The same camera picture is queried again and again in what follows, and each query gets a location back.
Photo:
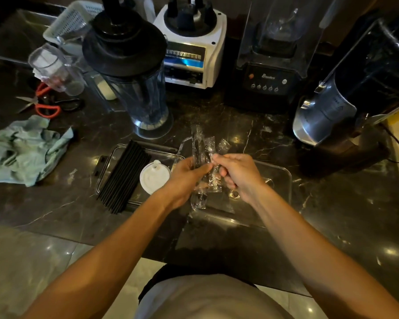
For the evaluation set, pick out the person's right hand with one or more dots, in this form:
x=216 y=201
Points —
x=241 y=176

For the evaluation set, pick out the person's left hand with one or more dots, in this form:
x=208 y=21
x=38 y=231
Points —
x=183 y=182

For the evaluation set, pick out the person's left thumb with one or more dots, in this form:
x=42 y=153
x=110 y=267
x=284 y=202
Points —
x=202 y=169

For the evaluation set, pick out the person's right thumb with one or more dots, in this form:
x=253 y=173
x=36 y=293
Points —
x=223 y=159

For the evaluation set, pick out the clear plastic straw wrappers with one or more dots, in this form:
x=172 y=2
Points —
x=204 y=162

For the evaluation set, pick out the person's left forearm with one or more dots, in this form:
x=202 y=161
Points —
x=99 y=259

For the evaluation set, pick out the person's right forearm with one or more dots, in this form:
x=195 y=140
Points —
x=319 y=259

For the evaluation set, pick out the clear plastic tray lid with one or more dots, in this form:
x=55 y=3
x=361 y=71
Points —
x=246 y=195

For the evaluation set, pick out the white cup lid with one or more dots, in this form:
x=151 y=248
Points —
x=155 y=177

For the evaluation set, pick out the clear plastic tray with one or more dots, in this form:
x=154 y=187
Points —
x=136 y=172

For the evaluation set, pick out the bundle of black straws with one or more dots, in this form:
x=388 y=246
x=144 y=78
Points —
x=123 y=177

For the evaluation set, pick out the white blender base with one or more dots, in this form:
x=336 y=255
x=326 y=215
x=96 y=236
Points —
x=193 y=46

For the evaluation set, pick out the blender jar with black lid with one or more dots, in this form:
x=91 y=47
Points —
x=133 y=66

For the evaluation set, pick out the person's white shirt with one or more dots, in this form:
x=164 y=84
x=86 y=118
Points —
x=209 y=298

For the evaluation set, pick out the clear plastic container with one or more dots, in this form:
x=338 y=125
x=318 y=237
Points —
x=99 y=84

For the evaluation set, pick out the silver and black appliance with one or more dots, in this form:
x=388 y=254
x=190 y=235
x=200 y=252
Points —
x=355 y=86

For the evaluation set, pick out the clear measuring cup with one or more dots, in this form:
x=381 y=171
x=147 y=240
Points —
x=55 y=69

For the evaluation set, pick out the green cloth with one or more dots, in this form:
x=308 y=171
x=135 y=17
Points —
x=25 y=151

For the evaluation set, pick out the white plastic basket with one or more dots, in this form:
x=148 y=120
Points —
x=71 y=23

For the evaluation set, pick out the metal sink tray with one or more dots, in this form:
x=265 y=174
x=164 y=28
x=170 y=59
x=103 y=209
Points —
x=16 y=36

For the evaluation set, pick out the black blender with clear enclosure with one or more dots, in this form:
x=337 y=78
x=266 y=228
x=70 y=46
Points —
x=276 y=46

